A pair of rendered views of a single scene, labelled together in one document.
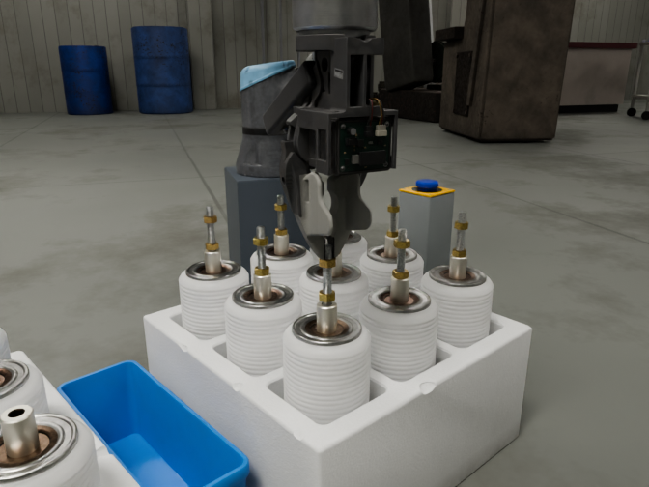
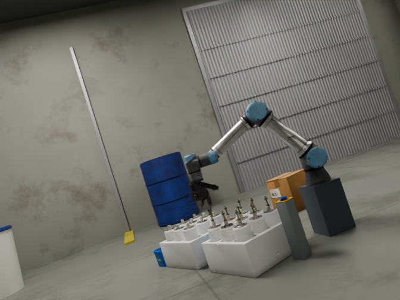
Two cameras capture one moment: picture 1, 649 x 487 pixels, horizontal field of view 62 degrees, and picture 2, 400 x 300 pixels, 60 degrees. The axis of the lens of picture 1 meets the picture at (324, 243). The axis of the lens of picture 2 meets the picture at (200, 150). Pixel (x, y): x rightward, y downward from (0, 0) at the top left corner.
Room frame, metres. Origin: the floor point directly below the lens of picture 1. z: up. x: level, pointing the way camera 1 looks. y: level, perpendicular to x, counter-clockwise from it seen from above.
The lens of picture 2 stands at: (0.77, -2.04, 0.64)
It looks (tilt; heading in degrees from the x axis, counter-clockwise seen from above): 2 degrees up; 95
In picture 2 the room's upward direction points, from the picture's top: 18 degrees counter-clockwise
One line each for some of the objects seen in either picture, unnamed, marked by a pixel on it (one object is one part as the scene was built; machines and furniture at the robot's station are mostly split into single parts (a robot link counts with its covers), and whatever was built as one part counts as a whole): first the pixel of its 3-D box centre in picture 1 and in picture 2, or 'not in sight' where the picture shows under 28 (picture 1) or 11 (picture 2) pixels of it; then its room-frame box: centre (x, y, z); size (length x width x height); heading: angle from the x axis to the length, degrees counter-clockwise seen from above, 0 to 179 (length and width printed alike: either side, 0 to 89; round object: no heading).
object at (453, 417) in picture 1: (333, 377); (250, 245); (0.70, -0.01, 0.09); 0.39 x 0.39 x 0.18; 41
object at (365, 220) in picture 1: (352, 214); (206, 206); (0.52, -0.03, 0.38); 0.06 x 0.03 x 0.09; 28
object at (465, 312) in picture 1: (452, 336); (246, 241); (0.69, -0.18, 0.16); 0.10 x 0.10 x 0.18
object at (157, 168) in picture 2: not in sight; (169, 188); (-0.18, 2.51, 0.44); 0.60 x 0.58 x 0.87; 108
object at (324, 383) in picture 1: (326, 401); (219, 241); (0.53, 0.00, 0.16); 0.10 x 0.10 x 0.18
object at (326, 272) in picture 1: (326, 279); not in sight; (0.53, 0.00, 0.31); 0.01 x 0.01 x 0.08
